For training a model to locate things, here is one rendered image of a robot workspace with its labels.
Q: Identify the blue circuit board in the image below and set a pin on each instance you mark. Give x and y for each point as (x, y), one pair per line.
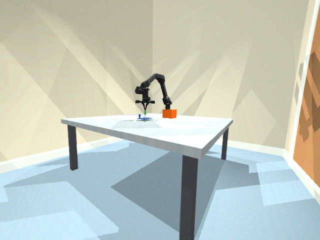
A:
(143, 118)

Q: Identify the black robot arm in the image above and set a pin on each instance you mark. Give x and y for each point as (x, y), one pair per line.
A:
(143, 89)

